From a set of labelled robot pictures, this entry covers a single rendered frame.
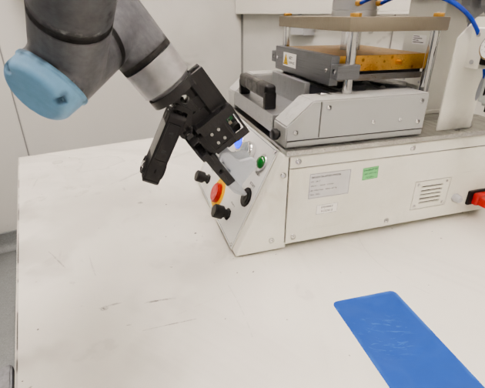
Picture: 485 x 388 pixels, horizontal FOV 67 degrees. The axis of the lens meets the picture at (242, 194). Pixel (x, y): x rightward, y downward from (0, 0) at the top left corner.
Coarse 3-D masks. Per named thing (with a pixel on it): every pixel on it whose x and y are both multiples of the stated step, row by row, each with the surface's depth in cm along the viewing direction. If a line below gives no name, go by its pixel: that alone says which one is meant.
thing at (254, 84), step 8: (240, 80) 72; (248, 80) 68; (256, 80) 64; (264, 80) 64; (240, 88) 73; (248, 88) 68; (256, 88) 64; (264, 88) 60; (272, 88) 60; (264, 96) 61; (272, 96) 61; (264, 104) 61; (272, 104) 61
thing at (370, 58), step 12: (360, 36) 67; (312, 48) 70; (324, 48) 70; (336, 48) 70; (360, 48) 70; (372, 48) 70; (384, 48) 70; (360, 60) 60; (372, 60) 60; (384, 60) 61; (396, 60) 61; (408, 60) 62; (420, 60) 63; (360, 72) 61; (372, 72) 62; (384, 72) 62; (396, 72) 63; (408, 72) 63; (420, 72) 64
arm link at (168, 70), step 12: (168, 48) 47; (156, 60) 46; (168, 60) 46; (180, 60) 48; (144, 72) 46; (156, 72) 46; (168, 72) 47; (180, 72) 48; (132, 84) 48; (144, 84) 47; (156, 84) 47; (168, 84) 47; (144, 96) 49; (156, 96) 48
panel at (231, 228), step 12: (252, 132) 67; (264, 144) 62; (264, 156) 60; (276, 156) 57; (204, 168) 86; (264, 168) 59; (216, 180) 77; (252, 180) 62; (264, 180) 58; (204, 192) 81; (228, 192) 70; (252, 192) 61; (228, 204) 68; (240, 204) 64; (252, 204) 60; (240, 216) 62; (228, 228) 65; (240, 228) 61; (228, 240) 64
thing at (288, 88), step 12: (276, 72) 72; (276, 84) 73; (288, 84) 68; (300, 84) 63; (240, 96) 73; (252, 96) 71; (276, 96) 71; (288, 96) 68; (240, 108) 75; (252, 108) 68; (276, 108) 62; (264, 120) 62
